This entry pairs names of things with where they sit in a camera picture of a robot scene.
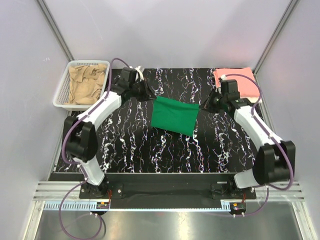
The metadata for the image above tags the green t shirt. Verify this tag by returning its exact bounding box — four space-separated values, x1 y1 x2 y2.
151 96 200 137

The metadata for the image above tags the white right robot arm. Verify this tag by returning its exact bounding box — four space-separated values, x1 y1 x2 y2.
200 79 296 191

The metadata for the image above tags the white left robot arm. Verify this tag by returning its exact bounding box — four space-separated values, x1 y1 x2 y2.
61 66 156 199

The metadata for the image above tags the folded pink t shirt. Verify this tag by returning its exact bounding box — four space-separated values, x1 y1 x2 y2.
213 67 260 98

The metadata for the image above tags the folded cream t shirt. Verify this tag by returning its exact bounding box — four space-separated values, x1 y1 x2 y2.
248 97 263 104

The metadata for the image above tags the beige crumpled t shirt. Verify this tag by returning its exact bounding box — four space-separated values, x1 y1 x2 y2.
66 63 107 105

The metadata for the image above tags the white plastic basket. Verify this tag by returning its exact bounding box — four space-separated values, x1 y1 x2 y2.
53 60 110 111

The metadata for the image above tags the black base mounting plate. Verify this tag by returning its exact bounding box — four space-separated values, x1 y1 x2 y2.
79 173 257 206

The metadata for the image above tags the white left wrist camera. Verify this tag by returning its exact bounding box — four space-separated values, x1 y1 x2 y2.
129 65 144 82

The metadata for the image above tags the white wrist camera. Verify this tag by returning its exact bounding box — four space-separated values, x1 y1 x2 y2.
129 65 144 82
219 75 227 81

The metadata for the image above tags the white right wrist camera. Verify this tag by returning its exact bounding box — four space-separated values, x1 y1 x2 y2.
219 75 227 81

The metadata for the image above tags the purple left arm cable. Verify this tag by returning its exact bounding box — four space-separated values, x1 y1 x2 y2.
57 57 131 238

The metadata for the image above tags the left aluminium frame post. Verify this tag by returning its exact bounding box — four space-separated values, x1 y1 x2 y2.
35 0 75 61

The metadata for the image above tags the aluminium frame post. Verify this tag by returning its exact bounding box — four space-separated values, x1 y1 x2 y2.
35 0 75 61
253 0 300 75

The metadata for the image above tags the right aluminium frame post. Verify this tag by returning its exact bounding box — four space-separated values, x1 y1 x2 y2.
253 0 300 75

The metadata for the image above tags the white slotted cable duct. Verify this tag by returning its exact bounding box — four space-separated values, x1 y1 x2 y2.
44 199 246 213

